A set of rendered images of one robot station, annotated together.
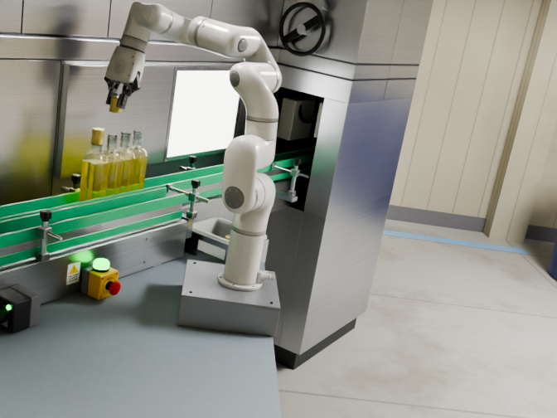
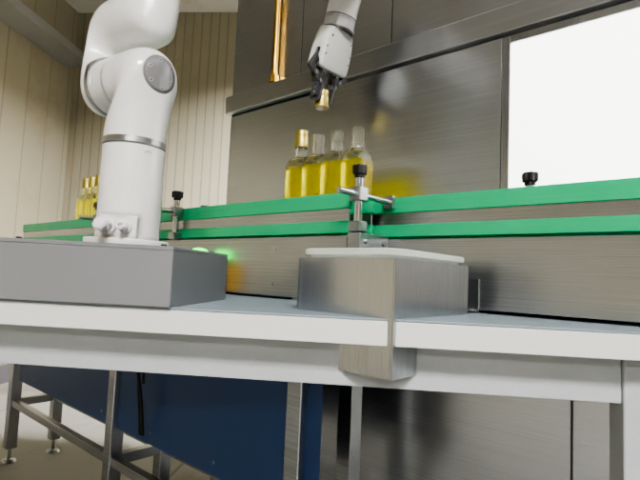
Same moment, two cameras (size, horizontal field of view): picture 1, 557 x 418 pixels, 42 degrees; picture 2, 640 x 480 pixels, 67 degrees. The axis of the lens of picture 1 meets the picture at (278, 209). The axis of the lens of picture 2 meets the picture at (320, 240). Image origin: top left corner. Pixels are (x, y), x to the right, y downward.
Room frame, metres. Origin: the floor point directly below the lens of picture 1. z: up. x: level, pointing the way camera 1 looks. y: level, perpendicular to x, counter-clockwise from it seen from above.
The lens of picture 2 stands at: (2.32, -0.62, 0.80)
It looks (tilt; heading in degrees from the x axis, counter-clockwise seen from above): 4 degrees up; 102
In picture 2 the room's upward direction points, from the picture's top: 3 degrees clockwise
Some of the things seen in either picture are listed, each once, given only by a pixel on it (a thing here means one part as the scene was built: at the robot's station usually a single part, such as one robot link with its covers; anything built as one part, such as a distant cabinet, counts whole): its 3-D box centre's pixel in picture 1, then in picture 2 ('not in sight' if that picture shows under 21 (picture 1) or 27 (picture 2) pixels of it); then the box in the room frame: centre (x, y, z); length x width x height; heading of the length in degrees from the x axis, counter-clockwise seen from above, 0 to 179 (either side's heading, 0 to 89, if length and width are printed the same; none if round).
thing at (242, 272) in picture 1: (249, 256); (128, 195); (1.87, 0.06, 0.91); 0.16 x 0.13 x 0.15; 106
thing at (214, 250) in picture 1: (220, 242); (394, 287); (2.28, 0.18, 0.79); 0.27 x 0.17 x 0.08; 61
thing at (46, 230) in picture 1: (50, 239); (168, 214); (1.67, 0.55, 0.94); 0.07 x 0.04 x 0.13; 61
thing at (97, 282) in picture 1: (100, 282); not in sight; (1.81, 0.45, 0.79); 0.07 x 0.07 x 0.07; 61
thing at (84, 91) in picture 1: (162, 114); (494, 119); (2.46, 0.45, 1.15); 0.90 x 0.03 x 0.34; 151
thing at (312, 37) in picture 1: (303, 29); not in sight; (3.00, 0.02, 1.49); 0.21 x 0.05 x 0.21; 61
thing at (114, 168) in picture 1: (107, 184); (315, 198); (2.07, 0.52, 0.99); 0.06 x 0.06 x 0.21; 61
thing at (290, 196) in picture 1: (287, 185); not in sight; (2.77, -0.02, 0.90); 0.17 x 0.05 x 0.23; 61
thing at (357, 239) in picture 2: (179, 223); (369, 252); (2.22, 0.31, 0.85); 0.09 x 0.04 x 0.07; 61
